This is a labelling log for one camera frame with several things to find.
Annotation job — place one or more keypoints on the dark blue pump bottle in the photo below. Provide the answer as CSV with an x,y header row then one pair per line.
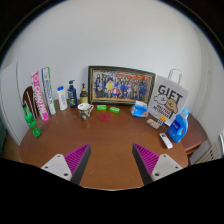
x,y
72,95

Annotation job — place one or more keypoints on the blue tissue pack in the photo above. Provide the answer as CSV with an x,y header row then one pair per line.
x,y
139,109

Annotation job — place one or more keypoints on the amber pump bottle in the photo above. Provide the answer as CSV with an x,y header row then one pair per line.
x,y
83,94

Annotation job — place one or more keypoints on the pink tall box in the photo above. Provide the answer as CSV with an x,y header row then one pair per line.
x,y
38,96

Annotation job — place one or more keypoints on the white green tall box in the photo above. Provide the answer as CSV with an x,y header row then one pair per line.
x,y
48,90

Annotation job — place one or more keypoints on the green soap bar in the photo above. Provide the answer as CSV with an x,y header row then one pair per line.
x,y
101,107
114,109

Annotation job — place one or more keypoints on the green plastic soda bottle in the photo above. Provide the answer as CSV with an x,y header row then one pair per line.
x,y
31,121

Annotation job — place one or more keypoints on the blue detergent bottle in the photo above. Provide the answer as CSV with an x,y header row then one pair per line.
x,y
179,126

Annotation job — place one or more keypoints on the green soap bar right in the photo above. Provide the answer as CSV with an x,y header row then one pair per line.
x,y
114,109

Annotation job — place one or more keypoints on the white remote control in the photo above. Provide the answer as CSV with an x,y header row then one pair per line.
x,y
166,141

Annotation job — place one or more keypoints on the framed group photo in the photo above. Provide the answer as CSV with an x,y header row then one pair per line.
x,y
118,85

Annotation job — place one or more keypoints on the patterned ceramic mug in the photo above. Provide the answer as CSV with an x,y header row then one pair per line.
x,y
85,110

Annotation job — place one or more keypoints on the small snack packet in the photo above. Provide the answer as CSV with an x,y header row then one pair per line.
x,y
156,124

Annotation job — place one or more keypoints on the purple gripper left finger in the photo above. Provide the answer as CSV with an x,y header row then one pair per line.
x,y
70,166

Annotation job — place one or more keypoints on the red round coaster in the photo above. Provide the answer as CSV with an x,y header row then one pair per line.
x,y
104,117

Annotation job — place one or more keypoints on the white lotion bottle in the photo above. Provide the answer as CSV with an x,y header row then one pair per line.
x,y
62,98

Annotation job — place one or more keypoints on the white gift paper bag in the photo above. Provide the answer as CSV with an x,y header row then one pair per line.
x,y
168,97

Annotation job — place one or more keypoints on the white radiator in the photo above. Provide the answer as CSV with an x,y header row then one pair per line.
x,y
206,152

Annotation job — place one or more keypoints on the green soap bar left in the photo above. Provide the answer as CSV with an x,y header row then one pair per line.
x,y
101,107

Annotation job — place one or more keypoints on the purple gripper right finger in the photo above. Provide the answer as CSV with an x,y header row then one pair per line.
x,y
152,166

